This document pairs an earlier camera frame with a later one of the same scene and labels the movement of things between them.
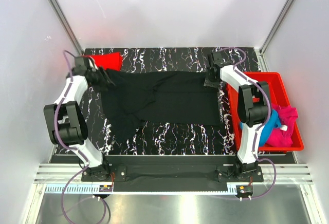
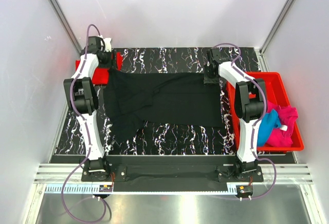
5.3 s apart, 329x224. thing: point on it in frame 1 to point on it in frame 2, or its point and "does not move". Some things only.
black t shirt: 178,98 does not move
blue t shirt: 273,123 does not move
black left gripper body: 101,81 to 108,59
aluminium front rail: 64,173 does not move
